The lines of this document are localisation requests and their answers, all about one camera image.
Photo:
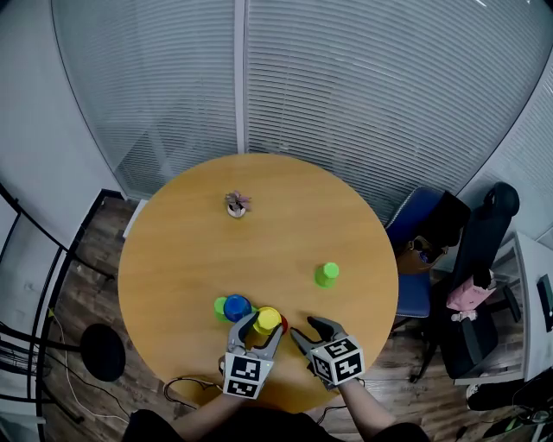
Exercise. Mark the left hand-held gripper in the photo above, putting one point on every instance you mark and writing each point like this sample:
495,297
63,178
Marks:
246,373

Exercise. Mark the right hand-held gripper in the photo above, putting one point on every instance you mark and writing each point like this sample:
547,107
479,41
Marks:
339,362

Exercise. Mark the yellow plastic cup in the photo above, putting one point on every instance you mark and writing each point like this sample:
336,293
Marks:
267,318

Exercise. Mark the red plastic cup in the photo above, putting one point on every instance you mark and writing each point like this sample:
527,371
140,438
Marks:
284,323

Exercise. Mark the blue plastic cup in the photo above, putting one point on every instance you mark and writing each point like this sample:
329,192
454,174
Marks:
237,306

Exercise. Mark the person's left forearm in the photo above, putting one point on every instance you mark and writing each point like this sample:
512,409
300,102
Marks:
207,416

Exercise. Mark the person's right forearm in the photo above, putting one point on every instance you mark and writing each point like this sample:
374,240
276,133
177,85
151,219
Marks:
367,410

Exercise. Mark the blue chair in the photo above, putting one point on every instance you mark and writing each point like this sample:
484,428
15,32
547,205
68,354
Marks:
412,293

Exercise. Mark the brown handbag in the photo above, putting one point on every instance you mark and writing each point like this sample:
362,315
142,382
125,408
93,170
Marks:
410,259

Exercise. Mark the small potted plant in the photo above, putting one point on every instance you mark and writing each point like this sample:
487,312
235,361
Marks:
237,203

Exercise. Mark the white plastic bottle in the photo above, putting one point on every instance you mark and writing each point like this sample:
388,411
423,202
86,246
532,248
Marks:
464,316

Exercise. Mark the pink bag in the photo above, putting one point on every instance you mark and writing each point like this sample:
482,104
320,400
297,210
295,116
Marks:
466,298

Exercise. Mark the black round stool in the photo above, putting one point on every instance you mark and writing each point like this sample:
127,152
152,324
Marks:
103,353

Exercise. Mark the white low cabinet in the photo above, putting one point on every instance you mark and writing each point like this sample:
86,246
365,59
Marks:
134,220

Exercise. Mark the black jacket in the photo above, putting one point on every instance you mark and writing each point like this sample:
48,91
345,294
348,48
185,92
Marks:
451,216

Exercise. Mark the black office chair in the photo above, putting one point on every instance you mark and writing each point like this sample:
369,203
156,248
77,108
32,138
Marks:
484,233

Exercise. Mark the whiteboard with black stand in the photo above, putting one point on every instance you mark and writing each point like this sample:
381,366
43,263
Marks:
43,339

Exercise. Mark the black rectangular device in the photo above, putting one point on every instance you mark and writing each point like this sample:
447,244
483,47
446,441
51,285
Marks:
545,302

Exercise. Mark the white desk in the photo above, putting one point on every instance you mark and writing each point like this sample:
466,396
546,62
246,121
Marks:
535,259

